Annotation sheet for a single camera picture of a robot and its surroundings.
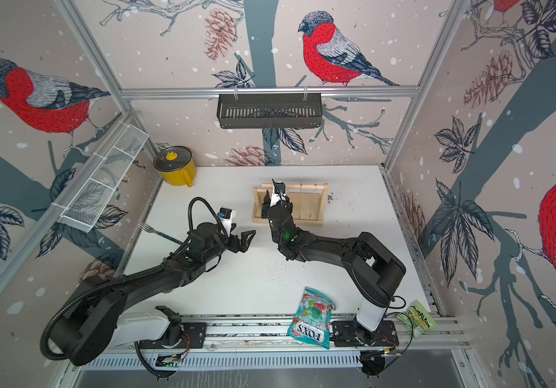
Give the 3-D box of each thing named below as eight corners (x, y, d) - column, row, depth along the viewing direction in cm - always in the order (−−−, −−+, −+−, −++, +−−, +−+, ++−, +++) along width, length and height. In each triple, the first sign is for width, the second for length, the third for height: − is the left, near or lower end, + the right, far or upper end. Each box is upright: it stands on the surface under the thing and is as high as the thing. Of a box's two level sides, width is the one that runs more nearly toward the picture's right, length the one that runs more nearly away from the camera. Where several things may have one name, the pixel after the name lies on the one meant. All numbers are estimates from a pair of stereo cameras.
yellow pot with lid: (155, 189, 115) (142, 169, 105) (166, 166, 126) (155, 145, 115) (193, 189, 115) (184, 169, 105) (201, 165, 126) (193, 145, 115)
